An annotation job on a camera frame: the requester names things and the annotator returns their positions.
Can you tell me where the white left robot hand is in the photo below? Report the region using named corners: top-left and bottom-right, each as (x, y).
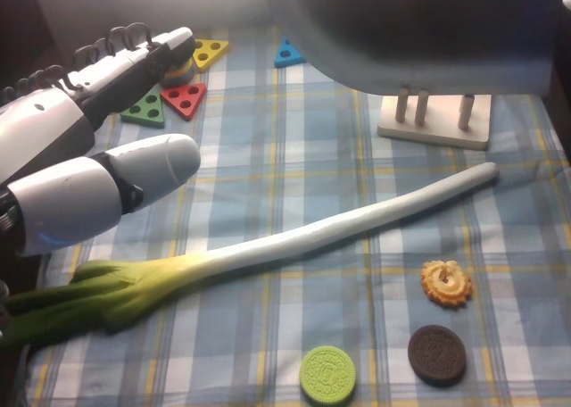
top-left (0, 21), bottom-right (203, 259)

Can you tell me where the large steel cleaver blade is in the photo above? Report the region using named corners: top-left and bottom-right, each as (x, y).
top-left (260, 0), bottom-right (559, 98)

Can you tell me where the long leek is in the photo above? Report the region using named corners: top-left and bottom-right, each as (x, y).
top-left (0, 161), bottom-right (500, 348)

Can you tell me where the wooden peg board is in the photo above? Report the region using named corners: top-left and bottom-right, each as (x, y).
top-left (376, 82), bottom-right (492, 152)

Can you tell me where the green triangle block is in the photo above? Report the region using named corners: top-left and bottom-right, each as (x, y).
top-left (120, 88), bottom-right (166, 129)

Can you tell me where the red triangle block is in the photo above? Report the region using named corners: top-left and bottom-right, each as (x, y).
top-left (160, 82), bottom-right (209, 122)

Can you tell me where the yellow triangle block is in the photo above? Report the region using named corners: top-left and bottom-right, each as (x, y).
top-left (190, 37), bottom-right (231, 74)

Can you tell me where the blue plaid tablecloth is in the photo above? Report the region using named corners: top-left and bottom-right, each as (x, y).
top-left (21, 22), bottom-right (571, 407)

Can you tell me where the blue triangle block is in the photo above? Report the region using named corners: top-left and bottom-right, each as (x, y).
top-left (273, 37), bottom-right (309, 70)

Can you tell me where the swirled butter cookie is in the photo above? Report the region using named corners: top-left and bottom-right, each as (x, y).
top-left (420, 259), bottom-right (474, 310)

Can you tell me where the green sandwich cookie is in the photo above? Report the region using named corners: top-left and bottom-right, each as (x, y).
top-left (299, 345), bottom-right (358, 404)

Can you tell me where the brown sandwich cookie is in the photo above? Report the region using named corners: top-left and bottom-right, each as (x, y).
top-left (407, 324), bottom-right (468, 387)

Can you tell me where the blue wooden ring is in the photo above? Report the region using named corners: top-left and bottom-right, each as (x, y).
top-left (160, 70), bottom-right (196, 88)

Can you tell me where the yellow wooden ring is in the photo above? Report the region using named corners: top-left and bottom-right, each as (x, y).
top-left (165, 62), bottom-right (195, 78)

